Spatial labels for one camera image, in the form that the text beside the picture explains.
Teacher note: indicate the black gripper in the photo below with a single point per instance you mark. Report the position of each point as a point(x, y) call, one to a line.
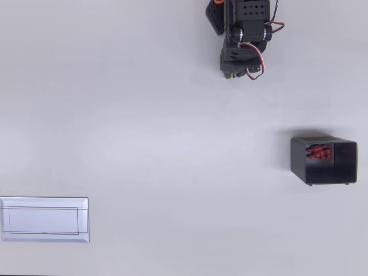
point(241, 71)

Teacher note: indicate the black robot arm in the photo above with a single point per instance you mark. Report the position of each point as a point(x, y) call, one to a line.
point(250, 17)

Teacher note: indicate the black open box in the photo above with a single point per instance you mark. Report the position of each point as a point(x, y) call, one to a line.
point(327, 175)

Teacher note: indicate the black base with orange clamps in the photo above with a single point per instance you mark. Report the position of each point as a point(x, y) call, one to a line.
point(215, 17)

